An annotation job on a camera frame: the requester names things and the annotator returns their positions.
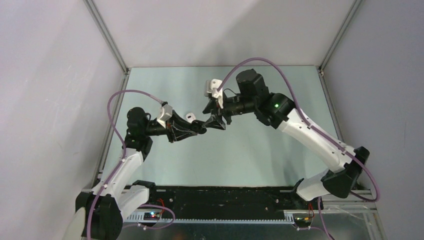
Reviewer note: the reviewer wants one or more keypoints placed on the controller board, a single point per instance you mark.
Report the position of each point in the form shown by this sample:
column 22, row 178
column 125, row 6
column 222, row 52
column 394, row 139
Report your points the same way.
column 151, row 216
column 303, row 222

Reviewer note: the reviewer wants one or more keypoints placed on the black earbud charging case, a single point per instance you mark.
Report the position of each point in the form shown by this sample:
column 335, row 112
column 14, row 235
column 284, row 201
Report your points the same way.
column 197, row 126

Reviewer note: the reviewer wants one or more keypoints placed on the left aluminium corner post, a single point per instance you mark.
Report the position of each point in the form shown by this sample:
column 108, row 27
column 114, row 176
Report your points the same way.
column 106, row 34

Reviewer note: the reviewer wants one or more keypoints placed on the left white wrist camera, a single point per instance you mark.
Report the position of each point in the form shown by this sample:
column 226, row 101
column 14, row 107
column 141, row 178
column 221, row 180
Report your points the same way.
column 165, row 113

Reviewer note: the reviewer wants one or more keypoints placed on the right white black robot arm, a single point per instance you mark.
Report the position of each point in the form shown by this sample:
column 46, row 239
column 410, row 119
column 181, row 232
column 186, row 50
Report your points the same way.
column 344, row 162

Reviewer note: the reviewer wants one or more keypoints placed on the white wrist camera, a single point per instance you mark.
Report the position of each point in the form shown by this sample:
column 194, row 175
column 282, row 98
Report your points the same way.
column 213, row 91
column 165, row 113

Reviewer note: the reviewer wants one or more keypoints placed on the right controller board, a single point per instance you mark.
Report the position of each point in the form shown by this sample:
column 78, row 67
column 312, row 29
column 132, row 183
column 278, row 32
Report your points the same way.
column 303, row 222

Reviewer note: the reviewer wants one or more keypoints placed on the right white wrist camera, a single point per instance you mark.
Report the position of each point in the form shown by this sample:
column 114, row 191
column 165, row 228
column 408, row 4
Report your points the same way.
column 213, row 91

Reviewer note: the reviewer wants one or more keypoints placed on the aluminium corner post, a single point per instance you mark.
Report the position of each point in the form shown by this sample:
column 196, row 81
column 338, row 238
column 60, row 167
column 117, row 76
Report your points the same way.
column 347, row 21
column 106, row 34

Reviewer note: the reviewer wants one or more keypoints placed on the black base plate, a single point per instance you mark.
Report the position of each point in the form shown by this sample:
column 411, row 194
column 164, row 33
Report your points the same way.
column 240, row 216

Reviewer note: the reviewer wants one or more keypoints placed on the right aluminium corner post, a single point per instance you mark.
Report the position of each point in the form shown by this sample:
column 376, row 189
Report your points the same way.
column 347, row 21

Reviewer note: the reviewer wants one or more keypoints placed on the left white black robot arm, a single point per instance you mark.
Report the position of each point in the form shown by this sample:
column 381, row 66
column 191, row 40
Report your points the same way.
column 107, row 205

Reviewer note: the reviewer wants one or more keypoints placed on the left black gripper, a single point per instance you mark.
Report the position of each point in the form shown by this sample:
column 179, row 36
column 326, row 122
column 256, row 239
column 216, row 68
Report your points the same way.
column 176, row 126

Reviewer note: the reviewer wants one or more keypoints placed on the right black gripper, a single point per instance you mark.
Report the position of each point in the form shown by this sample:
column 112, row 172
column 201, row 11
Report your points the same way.
column 216, row 121

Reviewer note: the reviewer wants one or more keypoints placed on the white earbud charging case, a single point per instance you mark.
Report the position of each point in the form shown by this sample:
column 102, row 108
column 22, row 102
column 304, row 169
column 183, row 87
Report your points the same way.
column 190, row 117

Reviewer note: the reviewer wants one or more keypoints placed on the left controller board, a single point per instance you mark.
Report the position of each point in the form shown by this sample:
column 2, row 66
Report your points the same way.
column 151, row 216

